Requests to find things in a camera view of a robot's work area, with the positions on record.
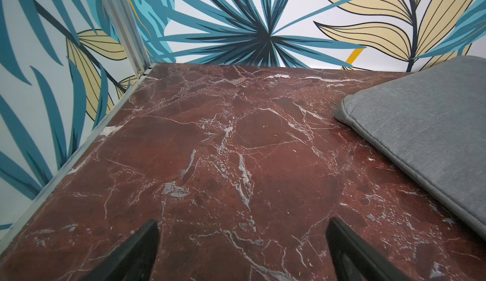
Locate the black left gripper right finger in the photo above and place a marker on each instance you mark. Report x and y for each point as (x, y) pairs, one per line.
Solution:
(354, 259)

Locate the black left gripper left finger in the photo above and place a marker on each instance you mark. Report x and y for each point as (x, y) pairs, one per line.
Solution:
(132, 260)

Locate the grey zippered laptop bag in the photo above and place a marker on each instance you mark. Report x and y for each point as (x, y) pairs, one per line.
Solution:
(431, 124)

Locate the aluminium corner post left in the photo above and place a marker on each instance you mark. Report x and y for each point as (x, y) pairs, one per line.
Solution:
(123, 20)

